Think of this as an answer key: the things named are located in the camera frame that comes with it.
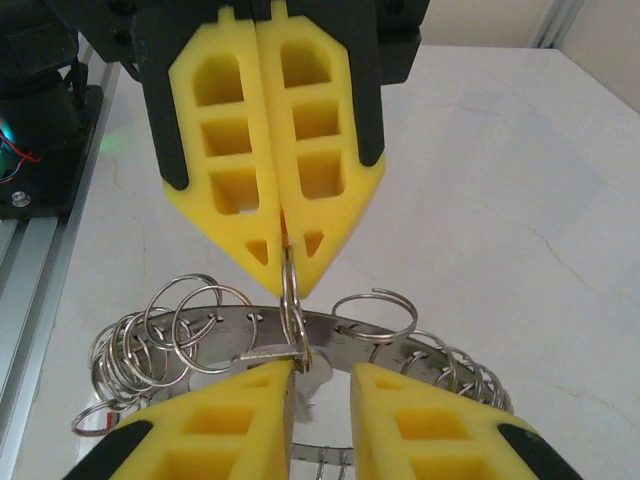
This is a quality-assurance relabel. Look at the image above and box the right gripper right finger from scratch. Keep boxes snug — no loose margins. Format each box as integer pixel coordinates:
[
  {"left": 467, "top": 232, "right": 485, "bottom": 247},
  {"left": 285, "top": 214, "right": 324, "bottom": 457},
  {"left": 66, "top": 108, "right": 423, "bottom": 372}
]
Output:
[{"left": 349, "top": 362, "right": 584, "bottom": 480}]

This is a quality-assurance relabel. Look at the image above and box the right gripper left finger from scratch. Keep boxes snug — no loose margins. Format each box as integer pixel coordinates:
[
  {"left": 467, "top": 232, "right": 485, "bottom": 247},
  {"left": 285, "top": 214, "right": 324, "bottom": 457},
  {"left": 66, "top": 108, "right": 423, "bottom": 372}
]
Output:
[{"left": 62, "top": 359, "right": 295, "bottom": 480}]

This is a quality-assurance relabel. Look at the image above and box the steel key ring disc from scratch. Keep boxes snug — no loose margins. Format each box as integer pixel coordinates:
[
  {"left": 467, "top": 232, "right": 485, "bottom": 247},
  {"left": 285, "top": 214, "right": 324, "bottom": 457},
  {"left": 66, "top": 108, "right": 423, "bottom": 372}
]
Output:
[{"left": 92, "top": 304, "right": 516, "bottom": 469}]

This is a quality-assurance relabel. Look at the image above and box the small steel split ring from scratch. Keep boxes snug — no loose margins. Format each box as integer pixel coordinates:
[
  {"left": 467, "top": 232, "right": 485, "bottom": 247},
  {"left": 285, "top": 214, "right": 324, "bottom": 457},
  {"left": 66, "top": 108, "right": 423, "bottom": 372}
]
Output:
[
  {"left": 144, "top": 272, "right": 224, "bottom": 364},
  {"left": 172, "top": 284, "right": 256, "bottom": 375},
  {"left": 332, "top": 287, "right": 419, "bottom": 349},
  {"left": 278, "top": 244, "right": 314, "bottom": 374}
]

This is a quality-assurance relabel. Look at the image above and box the left aluminium frame post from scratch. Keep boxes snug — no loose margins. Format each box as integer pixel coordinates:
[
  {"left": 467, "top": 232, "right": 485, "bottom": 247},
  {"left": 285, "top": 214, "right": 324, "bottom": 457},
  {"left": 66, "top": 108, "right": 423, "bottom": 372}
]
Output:
[{"left": 532, "top": 0, "right": 574, "bottom": 49}]

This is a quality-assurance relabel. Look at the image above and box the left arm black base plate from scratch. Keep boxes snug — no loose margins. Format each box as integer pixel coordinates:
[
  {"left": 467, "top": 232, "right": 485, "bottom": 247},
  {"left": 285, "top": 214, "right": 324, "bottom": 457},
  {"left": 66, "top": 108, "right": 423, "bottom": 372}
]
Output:
[{"left": 0, "top": 84, "right": 106, "bottom": 221}]

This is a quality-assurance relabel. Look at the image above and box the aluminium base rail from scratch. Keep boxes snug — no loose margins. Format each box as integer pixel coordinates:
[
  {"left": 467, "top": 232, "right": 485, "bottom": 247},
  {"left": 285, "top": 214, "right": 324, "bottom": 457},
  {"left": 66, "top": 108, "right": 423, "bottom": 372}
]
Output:
[{"left": 0, "top": 64, "right": 124, "bottom": 361}]

